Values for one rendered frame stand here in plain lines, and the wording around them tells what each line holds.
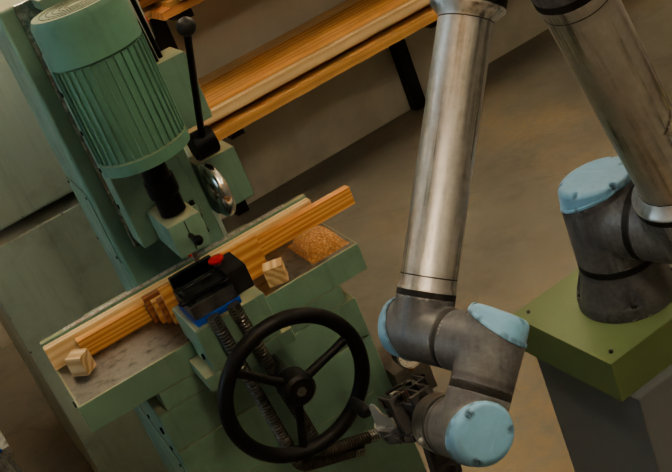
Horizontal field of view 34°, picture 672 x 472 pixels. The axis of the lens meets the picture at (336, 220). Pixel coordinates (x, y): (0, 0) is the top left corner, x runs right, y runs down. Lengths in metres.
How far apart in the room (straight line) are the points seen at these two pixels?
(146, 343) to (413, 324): 0.66
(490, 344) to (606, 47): 0.47
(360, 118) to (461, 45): 3.40
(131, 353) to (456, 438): 0.79
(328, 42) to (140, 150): 2.47
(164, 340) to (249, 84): 2.29
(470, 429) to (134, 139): 0.83
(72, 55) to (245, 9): 2.80
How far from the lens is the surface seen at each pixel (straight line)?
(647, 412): 2.08
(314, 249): 2.09
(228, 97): 4.20
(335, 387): 2.17
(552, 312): 2.17
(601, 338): 2.07
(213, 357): 1.93
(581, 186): 2.00
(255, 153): 4.78
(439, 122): 1.61
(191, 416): 2.07
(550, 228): 3.77
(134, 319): 2.13
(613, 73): 1.68
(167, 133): 1.98
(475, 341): 1.52
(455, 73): 1.61
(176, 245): 2.07
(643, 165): 1.80
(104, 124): 1.96
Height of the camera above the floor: 1.83
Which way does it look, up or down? 25 degrees down
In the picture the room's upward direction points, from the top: 22 degrees counter-clockwise
